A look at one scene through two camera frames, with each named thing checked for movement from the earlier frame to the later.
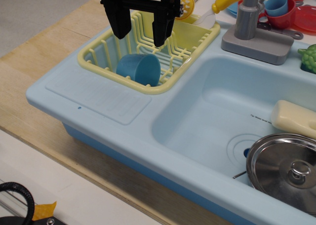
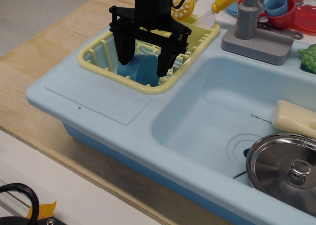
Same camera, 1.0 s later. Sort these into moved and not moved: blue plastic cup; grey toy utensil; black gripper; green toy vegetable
Moved: black gripper
Not moved: grey toy utensil; green toy vegetable; blue plastic cup
